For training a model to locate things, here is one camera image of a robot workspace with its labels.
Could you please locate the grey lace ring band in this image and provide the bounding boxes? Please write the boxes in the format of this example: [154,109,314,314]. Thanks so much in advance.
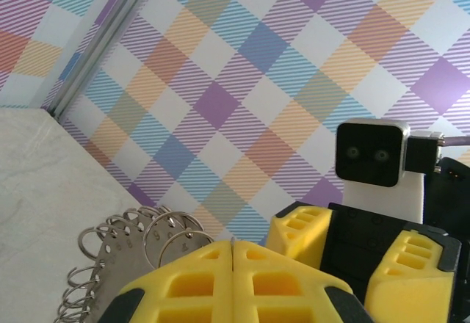
[59,205,217,323]

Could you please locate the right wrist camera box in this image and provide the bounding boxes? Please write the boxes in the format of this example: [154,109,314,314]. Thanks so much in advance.
[336,117,447,225]

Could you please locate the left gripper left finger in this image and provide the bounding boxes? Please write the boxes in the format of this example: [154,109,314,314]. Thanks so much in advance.
[105,239,235,323]

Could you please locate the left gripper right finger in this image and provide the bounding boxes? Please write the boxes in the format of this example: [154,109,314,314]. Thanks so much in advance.
[234,240,374,323]

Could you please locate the aluminium frame post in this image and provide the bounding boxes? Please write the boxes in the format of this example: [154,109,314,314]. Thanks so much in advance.
[43,0,165,119]

